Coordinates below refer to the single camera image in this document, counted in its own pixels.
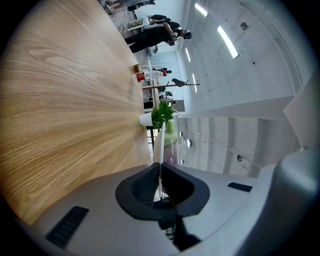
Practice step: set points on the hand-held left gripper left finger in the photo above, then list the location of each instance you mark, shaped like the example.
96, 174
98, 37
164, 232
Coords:
130, 195

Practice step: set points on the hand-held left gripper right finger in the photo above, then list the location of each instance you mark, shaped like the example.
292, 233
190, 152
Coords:
190, 195

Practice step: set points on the white plate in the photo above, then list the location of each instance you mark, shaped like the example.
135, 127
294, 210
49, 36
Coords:
158, 150

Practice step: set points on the light wooden table top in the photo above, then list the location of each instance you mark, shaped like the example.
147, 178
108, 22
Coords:
70, 100

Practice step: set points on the dome pendant lamp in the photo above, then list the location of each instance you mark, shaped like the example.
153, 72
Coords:
189, 143

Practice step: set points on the round ceiling fixture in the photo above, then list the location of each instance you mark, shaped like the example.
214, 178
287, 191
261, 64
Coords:
240, 157
243, 25

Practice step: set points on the green plant in white pot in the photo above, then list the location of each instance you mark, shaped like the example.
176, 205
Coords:
146, 119

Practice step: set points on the wooden coat rack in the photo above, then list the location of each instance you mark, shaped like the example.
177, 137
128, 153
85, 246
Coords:
172, 85

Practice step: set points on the long ceiling light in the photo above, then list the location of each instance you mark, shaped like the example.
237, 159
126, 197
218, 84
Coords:
201, 10
188, 55
194, 83
228, 42

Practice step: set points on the red label drink bottle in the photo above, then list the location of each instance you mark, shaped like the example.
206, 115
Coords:
141, 76

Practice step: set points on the plastic cup with dark drink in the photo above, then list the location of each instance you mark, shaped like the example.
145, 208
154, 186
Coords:
137, 68

